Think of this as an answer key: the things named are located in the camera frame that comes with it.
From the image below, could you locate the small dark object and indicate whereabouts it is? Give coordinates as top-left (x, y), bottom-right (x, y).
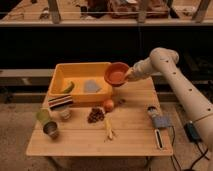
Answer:
top-left (116, 98), bottom-right (126, 105)

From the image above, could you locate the green cup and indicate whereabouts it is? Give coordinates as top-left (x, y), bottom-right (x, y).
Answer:
top-left (36, 108), bottom-right (51, 126)

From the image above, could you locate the white black peeler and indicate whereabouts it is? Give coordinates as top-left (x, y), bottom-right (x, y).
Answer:
top-left (155, 129), bottom-right (164, 150)

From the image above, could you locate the green cucumber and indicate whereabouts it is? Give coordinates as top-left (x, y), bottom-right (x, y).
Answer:
top-left (61, 81), bottom-right (75, 94)

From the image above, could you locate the orange fruit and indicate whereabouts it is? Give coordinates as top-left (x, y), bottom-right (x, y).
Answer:
top-left (103, 99), bottom-right (114, 112)

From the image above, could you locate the yellow plastic tray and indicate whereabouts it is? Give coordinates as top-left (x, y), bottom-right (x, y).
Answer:
top-left (48, 62), bottom-right (113, 103)

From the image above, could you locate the black power adapter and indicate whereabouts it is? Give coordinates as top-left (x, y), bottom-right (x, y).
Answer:
top-left (184, 122), bottom-right (202, 143)

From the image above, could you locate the orange bowl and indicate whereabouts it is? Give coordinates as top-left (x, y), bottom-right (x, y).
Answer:
top-left (104, 62), bottom-right (129, 87)

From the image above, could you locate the bunch of dark grapes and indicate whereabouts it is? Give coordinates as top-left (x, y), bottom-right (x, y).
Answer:
top-left (87, 108), bottom-right (105, 123)

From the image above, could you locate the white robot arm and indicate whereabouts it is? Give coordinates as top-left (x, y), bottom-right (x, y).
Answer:
top-left (125, 47), bottom-right (213, 151)

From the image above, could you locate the blue cloth piece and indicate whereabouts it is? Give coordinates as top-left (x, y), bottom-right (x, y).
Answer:
top-left (84, 80), bottom-right (101, 93)

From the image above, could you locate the wooden table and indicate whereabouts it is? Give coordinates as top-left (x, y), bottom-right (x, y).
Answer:
top-left (26, 78), bottom-right (173, 157)

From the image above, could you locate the banana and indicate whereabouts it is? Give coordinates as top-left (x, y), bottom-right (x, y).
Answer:
top-left (104, 118), bottom-right (115, 141)

